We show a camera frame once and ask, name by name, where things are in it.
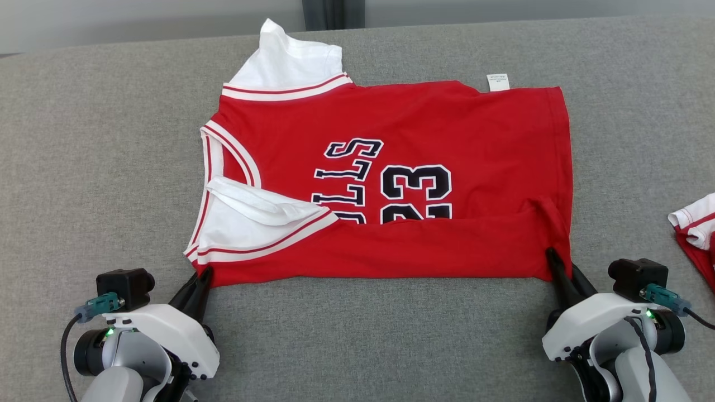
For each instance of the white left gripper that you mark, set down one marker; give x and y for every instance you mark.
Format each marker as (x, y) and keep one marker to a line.
(167, 329)

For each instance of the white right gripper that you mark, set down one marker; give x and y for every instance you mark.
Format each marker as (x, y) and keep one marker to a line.
(592, 318)

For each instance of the red shorts with white stripe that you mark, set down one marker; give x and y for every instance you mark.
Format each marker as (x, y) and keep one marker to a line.
(698, 234)

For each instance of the red basketball jersey white trim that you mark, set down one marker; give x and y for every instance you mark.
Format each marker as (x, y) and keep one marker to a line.
(447, 123)

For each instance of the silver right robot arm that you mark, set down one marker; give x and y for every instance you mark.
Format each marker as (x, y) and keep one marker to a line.
(667, 379)

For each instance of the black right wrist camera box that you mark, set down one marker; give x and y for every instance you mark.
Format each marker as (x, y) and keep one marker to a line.
(637, 276)

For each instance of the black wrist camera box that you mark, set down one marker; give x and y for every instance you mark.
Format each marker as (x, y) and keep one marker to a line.
(125, 286)
(637, 276)

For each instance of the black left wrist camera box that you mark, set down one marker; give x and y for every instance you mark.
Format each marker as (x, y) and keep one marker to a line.
(125, 286)

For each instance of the teal right camera connector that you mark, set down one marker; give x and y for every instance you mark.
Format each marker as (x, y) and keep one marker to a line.
(665, 298)

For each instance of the teal camera connector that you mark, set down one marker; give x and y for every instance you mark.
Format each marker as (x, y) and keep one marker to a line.
(100, 306)
(665, 298)

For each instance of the teal left camera connector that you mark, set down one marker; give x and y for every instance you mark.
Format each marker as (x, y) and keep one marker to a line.
(100, 306)

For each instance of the grey metal partition post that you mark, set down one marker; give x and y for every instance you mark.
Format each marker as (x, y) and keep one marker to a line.
(332, 14)

